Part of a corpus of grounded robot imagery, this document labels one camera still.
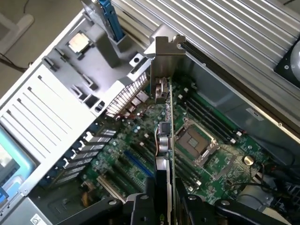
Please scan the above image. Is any RAM stick with white label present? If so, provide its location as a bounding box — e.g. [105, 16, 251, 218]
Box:
[131, 138, 202, 188]

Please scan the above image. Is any beige expansion slot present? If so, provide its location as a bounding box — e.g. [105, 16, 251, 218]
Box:
[96, 175, 128, 205]

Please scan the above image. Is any blue expansion slot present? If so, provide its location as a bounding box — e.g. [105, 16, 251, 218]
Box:
[124, 150, 154, 178]

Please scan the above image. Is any green motherboard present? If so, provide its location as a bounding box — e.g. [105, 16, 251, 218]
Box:
[82, 77, 277, 211]

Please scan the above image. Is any silver disk bay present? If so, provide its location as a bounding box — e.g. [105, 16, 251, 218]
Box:
[236, 185, 275, 211]

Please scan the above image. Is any CPU socket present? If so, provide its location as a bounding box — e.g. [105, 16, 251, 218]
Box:
[174, 121, 220, 167]

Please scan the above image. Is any black RAM slot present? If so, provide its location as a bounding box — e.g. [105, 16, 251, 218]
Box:
[178, 96, 235, 145]
[181, 93, 237, 141]
[185, 91, 241, 139]
[187, 88, 244, 135]

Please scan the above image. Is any silver power supply unit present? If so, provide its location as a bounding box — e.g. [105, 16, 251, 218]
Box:
[0, 194, 61, 225]

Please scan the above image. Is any open grey PC case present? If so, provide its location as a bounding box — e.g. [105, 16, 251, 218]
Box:
[23, 35, 300, 225]

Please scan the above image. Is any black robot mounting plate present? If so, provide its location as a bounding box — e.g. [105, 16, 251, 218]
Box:
[274, 39, 300, 89]

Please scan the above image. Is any square silver CPU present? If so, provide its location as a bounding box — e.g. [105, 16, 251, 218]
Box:
[67, 32, 91, 54]

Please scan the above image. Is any silver hard disk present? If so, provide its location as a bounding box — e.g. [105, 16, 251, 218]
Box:
[81, 0, 104, 24]

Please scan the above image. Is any light blue plastic frame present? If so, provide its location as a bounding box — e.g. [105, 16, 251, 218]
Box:
[0, 126, 38, 195]

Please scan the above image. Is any white furniture frame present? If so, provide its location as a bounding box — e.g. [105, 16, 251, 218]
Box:
[0, 13, 35, 55]

